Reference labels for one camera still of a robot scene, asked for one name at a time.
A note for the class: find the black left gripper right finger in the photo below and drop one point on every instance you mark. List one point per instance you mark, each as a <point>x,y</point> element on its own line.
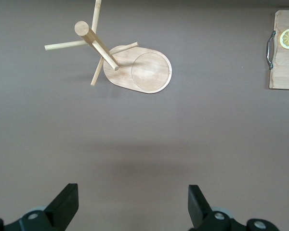
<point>197,207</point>

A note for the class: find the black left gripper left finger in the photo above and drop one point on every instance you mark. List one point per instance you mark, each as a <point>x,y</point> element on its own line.
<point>62,207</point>

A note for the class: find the wooden cup rack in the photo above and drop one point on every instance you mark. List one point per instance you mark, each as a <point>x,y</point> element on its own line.
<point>147,69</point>

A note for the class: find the brown table mat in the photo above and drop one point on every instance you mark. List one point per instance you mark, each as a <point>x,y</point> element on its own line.
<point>144,132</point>

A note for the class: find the bamboo cutting board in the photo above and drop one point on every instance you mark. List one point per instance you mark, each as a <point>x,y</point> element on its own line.
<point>287,69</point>

